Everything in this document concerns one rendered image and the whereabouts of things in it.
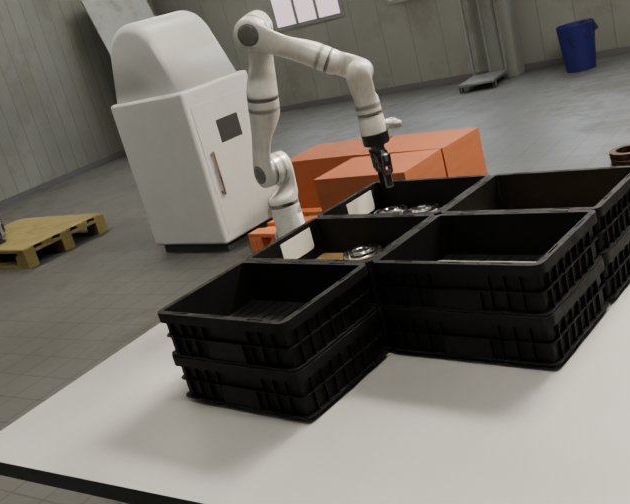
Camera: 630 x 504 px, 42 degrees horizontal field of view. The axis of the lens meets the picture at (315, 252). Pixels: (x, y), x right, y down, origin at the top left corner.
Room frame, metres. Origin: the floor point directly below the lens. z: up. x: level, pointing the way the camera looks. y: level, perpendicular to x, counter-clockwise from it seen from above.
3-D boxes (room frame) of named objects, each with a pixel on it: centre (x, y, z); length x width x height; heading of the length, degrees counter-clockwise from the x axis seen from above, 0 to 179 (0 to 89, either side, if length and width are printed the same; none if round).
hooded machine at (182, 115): (5.78, 0.62, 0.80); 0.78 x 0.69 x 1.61; 51
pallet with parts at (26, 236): (7.15, 2.47, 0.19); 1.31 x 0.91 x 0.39; 52
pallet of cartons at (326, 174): (4.95, -0.40, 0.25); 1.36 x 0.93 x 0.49; 50
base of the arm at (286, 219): (2.42, 0.05, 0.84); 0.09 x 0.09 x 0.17; 56
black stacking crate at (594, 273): (1.66, -0.36, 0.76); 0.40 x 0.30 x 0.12; 47
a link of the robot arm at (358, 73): (2.24, -0.24, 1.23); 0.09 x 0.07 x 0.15; 165
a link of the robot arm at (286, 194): (2.42, 0.05, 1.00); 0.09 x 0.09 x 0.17; 36
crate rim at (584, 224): (1.66, -0.36, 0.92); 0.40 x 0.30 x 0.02; 47
